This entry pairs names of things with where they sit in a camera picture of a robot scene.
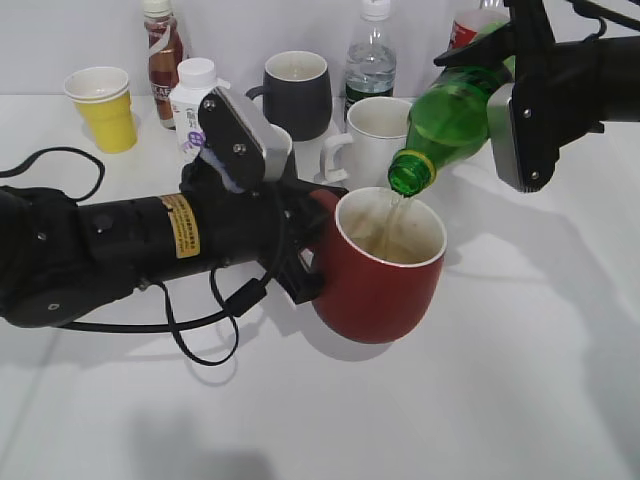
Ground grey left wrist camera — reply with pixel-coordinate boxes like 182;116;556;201
198;86;287;193

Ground brown coffee drink bottle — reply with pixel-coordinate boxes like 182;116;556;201
142;0;185;129

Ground green soda bottle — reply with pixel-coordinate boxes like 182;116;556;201
387;55;516;198

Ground yellow paper cup stack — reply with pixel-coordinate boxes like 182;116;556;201
63;66;137;154

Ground dark red ceramic mug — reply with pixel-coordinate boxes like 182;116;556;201
311;187;447;344

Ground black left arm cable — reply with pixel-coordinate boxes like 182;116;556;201
0;145;269;368

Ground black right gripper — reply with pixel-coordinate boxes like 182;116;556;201
434;1;602;175

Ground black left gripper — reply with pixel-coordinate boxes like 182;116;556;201
180;162;348;305

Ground white ceramic mug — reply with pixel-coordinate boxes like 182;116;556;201
314;97;412;190

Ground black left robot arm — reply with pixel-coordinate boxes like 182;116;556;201
1;160;330;328

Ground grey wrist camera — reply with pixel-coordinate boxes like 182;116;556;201
487;83;539;193
198;86;287;193

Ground white milk carton bottle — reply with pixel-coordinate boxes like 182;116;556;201
169;57;230;163

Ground dark cola bottle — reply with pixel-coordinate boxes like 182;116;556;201
448;0;510;49

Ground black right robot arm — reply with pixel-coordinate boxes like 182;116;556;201
434;1;639;192

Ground dark grey rear mug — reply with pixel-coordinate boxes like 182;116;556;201
245;51;333;142

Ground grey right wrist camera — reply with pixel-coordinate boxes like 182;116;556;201
487;83;539;193

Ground black front ceramic mug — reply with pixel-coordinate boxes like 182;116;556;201
269;124;301;182

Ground clear water bottle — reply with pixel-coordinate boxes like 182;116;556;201
344;1;397;116

